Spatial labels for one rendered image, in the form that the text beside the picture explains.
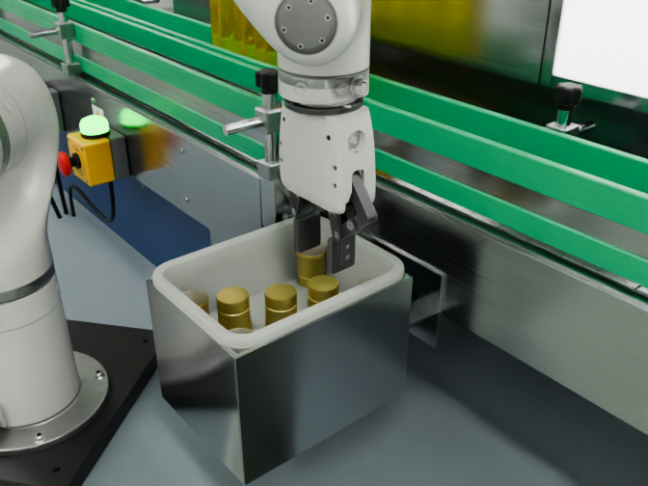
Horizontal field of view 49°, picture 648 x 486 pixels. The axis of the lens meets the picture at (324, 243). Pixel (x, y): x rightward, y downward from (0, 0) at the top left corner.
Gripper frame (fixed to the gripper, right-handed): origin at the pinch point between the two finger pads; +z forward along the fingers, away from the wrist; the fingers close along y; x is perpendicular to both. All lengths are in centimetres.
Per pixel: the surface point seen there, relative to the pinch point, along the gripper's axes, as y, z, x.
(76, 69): 72, -3, -4
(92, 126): 54, 2, 2
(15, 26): 105, -5, -5
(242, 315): 2.6, 6.6, 8.8
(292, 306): -0.1, 6.0, 4.3
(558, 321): -20.9, 4.0, -11.9
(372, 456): -5.1, 28.2, -3.3
